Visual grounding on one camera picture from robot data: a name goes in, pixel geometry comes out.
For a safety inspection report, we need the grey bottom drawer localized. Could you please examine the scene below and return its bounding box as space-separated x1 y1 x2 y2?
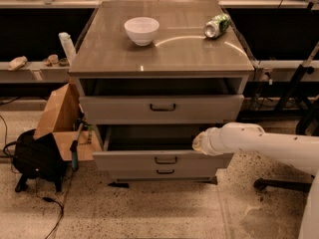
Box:
110 168 216 182

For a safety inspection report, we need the black handled tool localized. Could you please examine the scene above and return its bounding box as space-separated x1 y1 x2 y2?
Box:
70 120 84 171

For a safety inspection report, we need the grey drawer cabinet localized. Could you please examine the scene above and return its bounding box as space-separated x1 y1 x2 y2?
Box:
68 0 255 188

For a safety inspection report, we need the white plastic bottle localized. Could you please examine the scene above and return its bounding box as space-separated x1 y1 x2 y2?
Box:
59 32 76 65

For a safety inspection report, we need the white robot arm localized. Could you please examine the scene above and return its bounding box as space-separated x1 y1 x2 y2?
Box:
192 122 319 239

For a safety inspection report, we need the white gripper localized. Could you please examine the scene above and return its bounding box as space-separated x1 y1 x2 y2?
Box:
192 127 223 155

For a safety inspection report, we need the white ceramic bowl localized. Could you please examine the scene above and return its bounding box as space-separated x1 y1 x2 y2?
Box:
124 17 160 46

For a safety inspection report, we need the green soda can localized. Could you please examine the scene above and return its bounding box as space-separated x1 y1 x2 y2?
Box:
203 13 230 39

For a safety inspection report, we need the small round shelf object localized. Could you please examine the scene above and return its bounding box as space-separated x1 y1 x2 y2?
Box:
43 54 59 66

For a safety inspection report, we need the brown cardboard box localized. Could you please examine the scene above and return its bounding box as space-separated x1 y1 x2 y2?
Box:
34 83 102 161

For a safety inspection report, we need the grey top drawer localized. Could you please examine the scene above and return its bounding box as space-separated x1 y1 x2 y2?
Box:
80 95 244 124

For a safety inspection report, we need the grey drawer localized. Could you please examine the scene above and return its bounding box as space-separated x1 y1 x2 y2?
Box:
93 124 233 172
110 168 216 182
80 95 244 124

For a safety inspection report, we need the black floor cable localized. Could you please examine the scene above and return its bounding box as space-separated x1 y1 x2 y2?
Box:
34 177 66 239

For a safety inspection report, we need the beige object on shelf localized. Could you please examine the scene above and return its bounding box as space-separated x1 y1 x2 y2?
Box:
8 56 28 71

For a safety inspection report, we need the black bag on floor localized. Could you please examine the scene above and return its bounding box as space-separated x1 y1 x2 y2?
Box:
13 129 67 192

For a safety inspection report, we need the black office chair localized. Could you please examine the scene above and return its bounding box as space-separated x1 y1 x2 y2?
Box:
253 178 311 192

